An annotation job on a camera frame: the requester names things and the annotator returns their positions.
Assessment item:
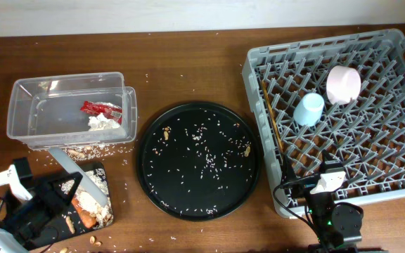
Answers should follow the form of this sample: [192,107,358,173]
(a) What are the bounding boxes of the grey plate with rice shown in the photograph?
[47,146,109,209]

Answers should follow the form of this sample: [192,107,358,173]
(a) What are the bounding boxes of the orange carrot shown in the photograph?
[72,197,96,228]

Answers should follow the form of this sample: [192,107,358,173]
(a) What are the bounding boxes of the wooden chopstick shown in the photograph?
[260,80,283,153]

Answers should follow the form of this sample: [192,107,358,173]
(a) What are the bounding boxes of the white tissue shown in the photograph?
[88,113,121,131]

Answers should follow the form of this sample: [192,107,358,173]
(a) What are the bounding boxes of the light blue cup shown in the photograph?
[293,93,325,127]

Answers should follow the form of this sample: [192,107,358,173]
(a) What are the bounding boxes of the red snack wrapper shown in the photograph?
[80,101,122,124]

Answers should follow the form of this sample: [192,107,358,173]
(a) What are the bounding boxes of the pink bowl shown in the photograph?
[326,65,361,105]

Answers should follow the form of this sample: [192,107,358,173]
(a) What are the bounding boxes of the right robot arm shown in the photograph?
[272,150,364,252]

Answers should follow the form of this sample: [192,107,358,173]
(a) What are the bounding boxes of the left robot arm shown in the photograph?
[0,172,83,252]

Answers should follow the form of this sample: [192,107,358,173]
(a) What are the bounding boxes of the grey dishwasher rack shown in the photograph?
[242,29,405,215]

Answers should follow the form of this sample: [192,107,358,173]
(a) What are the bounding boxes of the black rectangular tray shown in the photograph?
[11,171,114,250]

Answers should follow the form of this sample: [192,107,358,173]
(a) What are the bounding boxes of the peanut on tray right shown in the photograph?
[243,146,251,157]

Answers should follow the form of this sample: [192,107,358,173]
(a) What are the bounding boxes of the peanut on tray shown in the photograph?
[243,146,251,157]
[163,127,170,141]

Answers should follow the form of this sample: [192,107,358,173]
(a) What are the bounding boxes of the clear plastic bin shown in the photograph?
[6,72,137,150]

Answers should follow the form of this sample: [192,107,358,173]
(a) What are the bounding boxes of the round black tray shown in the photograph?
[136,102,262,221]

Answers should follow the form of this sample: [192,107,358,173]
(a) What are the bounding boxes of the peanut on tray left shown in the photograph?
[163,127,170,141]

